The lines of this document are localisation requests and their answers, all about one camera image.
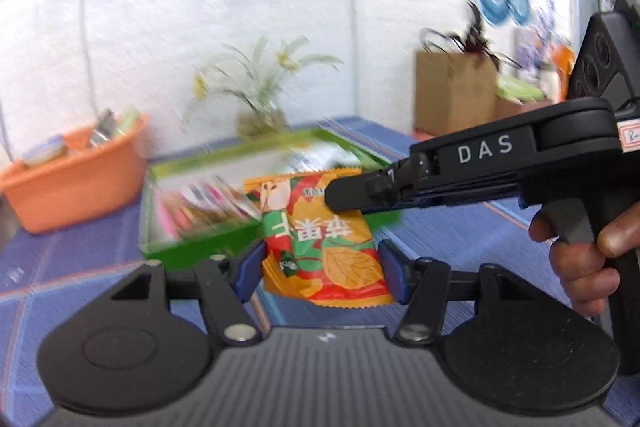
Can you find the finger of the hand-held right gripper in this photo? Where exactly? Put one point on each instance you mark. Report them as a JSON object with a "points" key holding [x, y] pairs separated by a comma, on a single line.
{"points": [[350, 194]]}

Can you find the green and white cardboard box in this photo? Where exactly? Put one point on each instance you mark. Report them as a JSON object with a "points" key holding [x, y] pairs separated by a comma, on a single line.
{"points": [[200, 252]]}

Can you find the dark purple plant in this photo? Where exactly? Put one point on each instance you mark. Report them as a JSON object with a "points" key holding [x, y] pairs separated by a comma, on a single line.
{"points": [[475, 34]]}

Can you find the orange plastic basin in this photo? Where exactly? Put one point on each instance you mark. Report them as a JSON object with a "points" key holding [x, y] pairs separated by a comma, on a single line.
{"points": [[75, 192]]}

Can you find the orange red snack packet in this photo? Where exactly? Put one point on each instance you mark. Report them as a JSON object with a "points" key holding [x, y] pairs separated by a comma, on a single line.
{"points": [[345, 267]]}

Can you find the pink snack packet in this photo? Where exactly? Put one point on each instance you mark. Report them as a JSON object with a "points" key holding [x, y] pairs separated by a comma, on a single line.
{"points": [[200, 207]]}

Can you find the green plant with yellow flowers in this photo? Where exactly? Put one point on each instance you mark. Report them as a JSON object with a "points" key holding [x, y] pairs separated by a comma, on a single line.
{"points": [[260, 77]]}

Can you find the small blue paper fan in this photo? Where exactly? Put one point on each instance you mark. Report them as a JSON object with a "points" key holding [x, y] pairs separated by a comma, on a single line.
{"points": [[520, 4]]}

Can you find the small cardboard box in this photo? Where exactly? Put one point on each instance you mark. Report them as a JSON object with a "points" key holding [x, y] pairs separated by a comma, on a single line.
{"points": [[520, 108]]}

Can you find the orange paper item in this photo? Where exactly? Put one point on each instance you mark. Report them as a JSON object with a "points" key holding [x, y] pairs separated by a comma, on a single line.
{"points": [[564, 59]]}

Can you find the light green board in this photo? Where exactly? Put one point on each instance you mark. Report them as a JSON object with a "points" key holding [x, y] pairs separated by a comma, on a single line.
{"points": [[127, 121]]}

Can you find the person's right hand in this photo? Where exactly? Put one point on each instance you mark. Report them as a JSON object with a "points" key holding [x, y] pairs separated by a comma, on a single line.
{"points": [[580, 277]]}

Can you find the brown paper bag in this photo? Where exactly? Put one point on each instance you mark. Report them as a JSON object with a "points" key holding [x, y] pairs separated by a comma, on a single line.
{"points": [[437, 97], [482, 92]]}

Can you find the white and green snack packet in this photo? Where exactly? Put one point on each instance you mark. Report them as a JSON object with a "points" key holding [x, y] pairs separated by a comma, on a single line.
{"points": [[315, 157]]}

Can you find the metal bowl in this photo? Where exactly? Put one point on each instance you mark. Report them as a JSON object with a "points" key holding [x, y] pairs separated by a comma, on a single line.
{"points": [[101, 129]]}

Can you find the white cup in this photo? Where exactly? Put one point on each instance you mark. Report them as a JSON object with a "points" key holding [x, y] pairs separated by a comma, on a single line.
{"points": [[550, 87]]}

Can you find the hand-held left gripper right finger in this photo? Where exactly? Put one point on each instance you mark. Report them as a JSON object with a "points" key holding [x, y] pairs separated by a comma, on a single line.
{"points": [[392, 269]]}

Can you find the light green packet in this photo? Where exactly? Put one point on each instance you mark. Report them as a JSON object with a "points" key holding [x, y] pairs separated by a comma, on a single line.
{"points": [[520, 87]]}

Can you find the blue plaid tablecloth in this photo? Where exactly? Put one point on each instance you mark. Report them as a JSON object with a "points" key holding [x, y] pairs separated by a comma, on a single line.
{"points": [[75, 259]]}

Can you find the glass vase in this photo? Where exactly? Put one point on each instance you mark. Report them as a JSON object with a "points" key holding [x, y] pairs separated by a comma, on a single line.
{"points": [[261, 124]]}

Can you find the round tin with colourful lid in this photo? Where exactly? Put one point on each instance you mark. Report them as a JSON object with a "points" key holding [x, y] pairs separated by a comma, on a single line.
{"points": [[45, 152]]}

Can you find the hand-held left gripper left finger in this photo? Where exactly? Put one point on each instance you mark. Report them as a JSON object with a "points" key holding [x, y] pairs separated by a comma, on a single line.
{"points": [[248, 274]]}

